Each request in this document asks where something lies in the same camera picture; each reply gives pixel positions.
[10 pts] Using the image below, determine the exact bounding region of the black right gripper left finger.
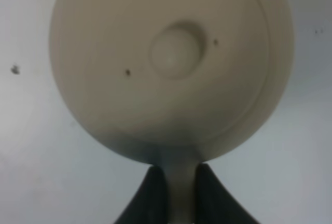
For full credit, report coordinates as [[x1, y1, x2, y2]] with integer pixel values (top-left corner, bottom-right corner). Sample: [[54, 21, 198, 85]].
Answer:
[[116, 166, 169, 224]]

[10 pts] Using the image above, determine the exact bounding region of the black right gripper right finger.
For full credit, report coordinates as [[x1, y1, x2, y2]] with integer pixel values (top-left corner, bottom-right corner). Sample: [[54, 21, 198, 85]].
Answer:
[[190, 163, 259, 224]]

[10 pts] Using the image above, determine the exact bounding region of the beige teapot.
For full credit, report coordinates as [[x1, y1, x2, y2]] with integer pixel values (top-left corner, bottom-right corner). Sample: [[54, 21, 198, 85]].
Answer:
[[49, 0, 294, 223]]

